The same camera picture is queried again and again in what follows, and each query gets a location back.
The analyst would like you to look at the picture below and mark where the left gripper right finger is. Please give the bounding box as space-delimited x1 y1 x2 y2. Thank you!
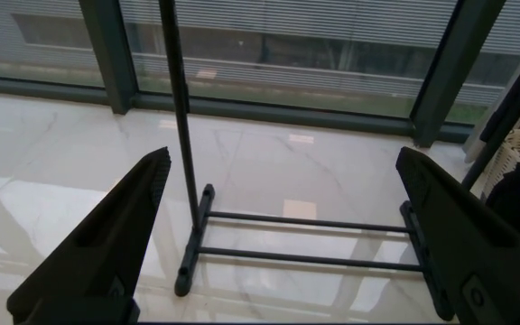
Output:
395 146 520 325

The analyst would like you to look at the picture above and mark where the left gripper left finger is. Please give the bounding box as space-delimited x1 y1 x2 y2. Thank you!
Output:
6 146 172 325

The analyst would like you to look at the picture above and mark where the black clothes rack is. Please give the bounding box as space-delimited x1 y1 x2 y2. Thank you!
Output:
158 0 520 321

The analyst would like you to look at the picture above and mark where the window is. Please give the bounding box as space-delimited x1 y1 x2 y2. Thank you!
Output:
0 0 520 149

